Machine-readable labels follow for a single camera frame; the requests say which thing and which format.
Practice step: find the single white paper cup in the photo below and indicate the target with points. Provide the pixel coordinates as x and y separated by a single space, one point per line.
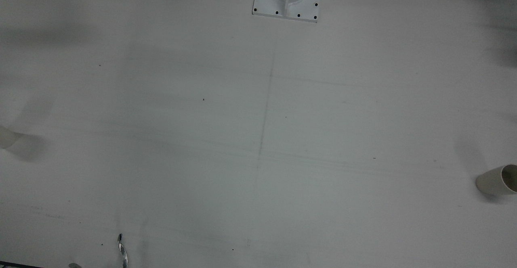
490 181

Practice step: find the thin metal rod with clip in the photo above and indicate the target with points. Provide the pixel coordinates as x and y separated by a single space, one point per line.
122 254

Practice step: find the white metal mount base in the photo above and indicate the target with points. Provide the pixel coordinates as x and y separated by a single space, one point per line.
301 5

